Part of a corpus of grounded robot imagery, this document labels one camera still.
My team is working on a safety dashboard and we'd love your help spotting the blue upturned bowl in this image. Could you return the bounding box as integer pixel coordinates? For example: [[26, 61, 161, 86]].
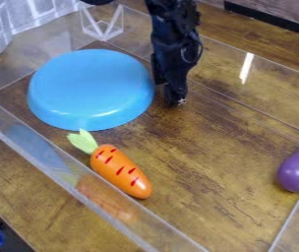
[[28, 49, 156, 131]]

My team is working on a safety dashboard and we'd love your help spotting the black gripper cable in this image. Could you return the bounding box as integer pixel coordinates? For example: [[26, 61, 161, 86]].
[[180, 31, 205, 65]]

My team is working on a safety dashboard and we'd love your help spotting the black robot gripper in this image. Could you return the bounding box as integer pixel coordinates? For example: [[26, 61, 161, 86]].
[[152, 36, 200, 107]]

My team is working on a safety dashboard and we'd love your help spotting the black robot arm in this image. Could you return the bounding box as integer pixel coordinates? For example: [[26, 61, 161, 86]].
[[146, 0, 204, 106]]

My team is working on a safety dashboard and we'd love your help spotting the clear acrylic enclosure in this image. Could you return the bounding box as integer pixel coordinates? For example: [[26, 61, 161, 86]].
[[0, 0, 299, 252]]

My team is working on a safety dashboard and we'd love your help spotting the white curtain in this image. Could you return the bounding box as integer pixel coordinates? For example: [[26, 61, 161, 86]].
[[0, 0, 79, 53]]

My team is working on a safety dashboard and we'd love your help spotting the orange toy carrot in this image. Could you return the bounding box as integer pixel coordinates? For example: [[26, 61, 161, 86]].
[[67, 130, 153, 199]]

